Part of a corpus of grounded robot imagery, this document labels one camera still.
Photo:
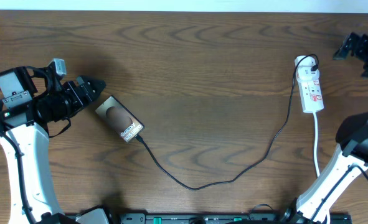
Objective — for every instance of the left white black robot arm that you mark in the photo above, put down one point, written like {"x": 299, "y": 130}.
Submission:
{"x": 31, "y": 101}

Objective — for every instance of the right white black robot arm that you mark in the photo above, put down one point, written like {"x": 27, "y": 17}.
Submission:
{"x": 350, "y": 158}

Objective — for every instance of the white power strip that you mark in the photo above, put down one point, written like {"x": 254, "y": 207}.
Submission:
{"x": 307, "y": 76}

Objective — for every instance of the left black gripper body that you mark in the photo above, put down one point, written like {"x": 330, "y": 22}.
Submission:
{"x": 72, "y": 99}

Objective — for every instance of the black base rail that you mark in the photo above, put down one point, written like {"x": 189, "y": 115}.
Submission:
{"x": 140, "y": 218}

